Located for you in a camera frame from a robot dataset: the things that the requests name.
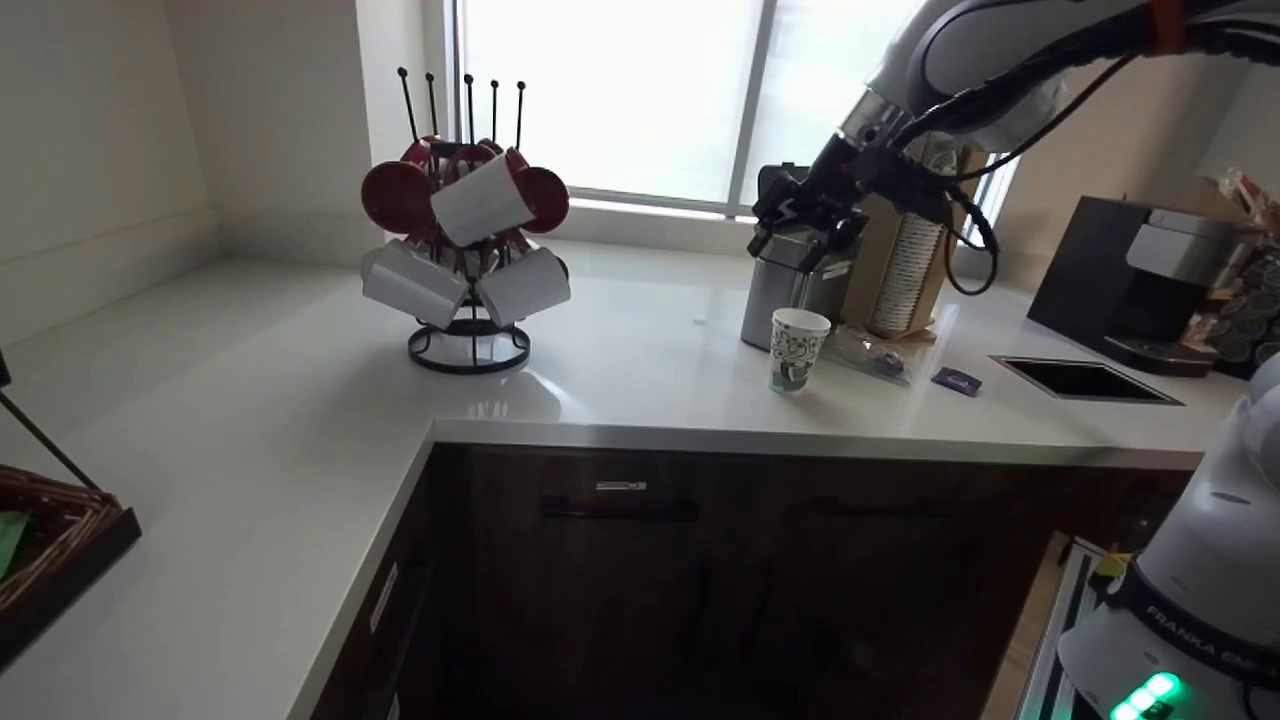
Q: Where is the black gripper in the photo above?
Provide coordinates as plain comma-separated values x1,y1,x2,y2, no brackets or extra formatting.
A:
747,131,897,273

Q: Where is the stainless steel bin rim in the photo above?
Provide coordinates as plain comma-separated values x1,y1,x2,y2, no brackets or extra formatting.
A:
739,223,859,355

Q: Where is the green packet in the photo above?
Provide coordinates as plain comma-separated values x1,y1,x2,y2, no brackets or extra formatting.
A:
0,508,31,588

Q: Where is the wooden cup dispenser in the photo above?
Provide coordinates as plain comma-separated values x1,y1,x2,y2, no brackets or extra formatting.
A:
837,131,1000,346

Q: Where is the patterned paper cup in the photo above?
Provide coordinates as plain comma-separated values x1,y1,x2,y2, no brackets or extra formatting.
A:
767,306,837,399

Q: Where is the clear plastic zip bag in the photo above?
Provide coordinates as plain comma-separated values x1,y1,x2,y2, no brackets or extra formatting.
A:
820,320,937,394

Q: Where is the stack of paper cups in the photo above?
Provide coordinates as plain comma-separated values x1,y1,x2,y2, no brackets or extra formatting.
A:
872,197,955,342

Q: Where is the white mug red inside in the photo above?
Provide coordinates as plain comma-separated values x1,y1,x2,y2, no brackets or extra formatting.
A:
428,150,535,253
395,136,502,175
513,162,572,235
473,242,577,329
355,155,439,248
355,235,473,334

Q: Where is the black coffee machine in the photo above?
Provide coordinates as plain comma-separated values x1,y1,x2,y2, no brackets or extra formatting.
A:
1026,197,1235,380

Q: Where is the dark wood cabinet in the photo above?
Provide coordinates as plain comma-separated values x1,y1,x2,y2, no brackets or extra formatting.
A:
311,445,1204,720

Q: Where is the brown condiment organizer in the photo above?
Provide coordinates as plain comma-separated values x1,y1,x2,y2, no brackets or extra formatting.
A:
1190,164,1280,383

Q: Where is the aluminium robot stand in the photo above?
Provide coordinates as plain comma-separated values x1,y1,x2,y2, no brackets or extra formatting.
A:
1014,533,1136,720

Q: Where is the dark wooden tray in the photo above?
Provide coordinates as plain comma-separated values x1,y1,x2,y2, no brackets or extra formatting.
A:
0,456,144,674

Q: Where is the window with grey frame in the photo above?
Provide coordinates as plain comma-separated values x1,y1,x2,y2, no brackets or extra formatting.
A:
442,0,1031,223

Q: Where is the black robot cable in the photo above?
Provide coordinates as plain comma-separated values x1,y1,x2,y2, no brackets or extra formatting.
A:
890,43,1164,301

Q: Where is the black wire mug rack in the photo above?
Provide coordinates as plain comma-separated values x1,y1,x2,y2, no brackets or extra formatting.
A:
390,63,535,376

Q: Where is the orange arm strap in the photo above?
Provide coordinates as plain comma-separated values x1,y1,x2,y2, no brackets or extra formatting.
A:
1151,0,1190,56

